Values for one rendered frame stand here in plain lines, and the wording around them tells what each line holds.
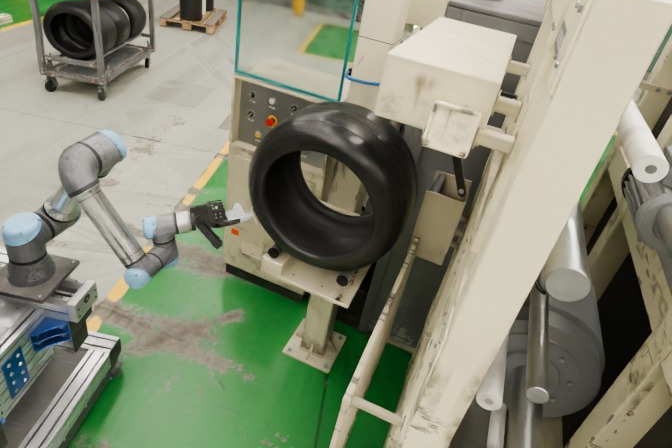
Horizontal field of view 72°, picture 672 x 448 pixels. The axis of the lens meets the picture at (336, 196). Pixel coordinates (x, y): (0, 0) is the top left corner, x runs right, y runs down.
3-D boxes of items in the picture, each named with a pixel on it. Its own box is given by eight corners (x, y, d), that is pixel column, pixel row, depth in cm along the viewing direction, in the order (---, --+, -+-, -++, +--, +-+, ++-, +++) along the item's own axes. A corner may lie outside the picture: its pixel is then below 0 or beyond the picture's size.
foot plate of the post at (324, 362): (303, 319, 267) (304, 314, 265) (346, 338, 261) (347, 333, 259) (281, 352, 245) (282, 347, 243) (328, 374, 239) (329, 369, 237)
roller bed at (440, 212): (417, 228, 203) (436, 169, 188) (450, 240, 200) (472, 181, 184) (406, 252, 187) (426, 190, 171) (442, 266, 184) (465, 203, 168)
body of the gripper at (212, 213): (225, 204, 159) (188, 210, 156) (228, 228, 162) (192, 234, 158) (223, 198, 166) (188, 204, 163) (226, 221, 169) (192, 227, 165)
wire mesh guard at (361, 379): (384, 337, 226) (421, 222, 190) (387, 339, 226) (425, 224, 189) (306, 526, 153) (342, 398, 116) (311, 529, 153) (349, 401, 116)
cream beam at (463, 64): (425, 61, 156) (438, 15, 148) (500, 81, 150) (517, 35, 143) (369, 115, 107) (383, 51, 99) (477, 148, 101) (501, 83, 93)
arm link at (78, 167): (54, 152, 130) (151, 288, 146) (83, 138, 140) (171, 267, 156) (30, 164, 135) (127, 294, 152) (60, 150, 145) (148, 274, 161)
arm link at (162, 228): (146, 233, 162) (141, 212, 158) (179, 228, 165) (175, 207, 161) (145, 246, 156) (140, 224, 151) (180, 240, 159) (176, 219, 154)
